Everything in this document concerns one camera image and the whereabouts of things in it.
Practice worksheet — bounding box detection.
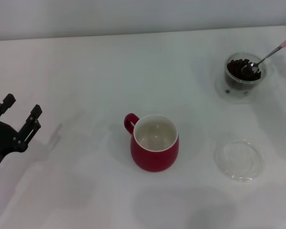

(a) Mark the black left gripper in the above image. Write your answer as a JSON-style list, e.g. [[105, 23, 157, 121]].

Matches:
[[0, 93, 43, 177]]

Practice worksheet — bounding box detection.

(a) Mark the pink handled metal spoon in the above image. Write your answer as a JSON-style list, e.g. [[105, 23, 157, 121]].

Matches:
[[240, 35, 286, 73]]

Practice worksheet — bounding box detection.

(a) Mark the red ceramic mug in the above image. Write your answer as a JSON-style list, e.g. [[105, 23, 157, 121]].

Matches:
[[123, 113, 180, 173]]

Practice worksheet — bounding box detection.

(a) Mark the clear glass cup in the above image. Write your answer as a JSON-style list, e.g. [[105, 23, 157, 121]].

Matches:
[[224, 52, 269, 93]]

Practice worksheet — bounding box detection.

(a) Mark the pile of coffee beans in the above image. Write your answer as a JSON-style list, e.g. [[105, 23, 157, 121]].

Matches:
[[225, 58, 262, 91]]

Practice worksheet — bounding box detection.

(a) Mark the clear glass saucer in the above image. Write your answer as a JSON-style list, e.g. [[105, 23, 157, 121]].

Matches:
[[214, 68, 276, 105]]

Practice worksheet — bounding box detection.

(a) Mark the small clear glass dish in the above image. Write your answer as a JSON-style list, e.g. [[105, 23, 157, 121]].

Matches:
[[214, 138, 265, 183]]

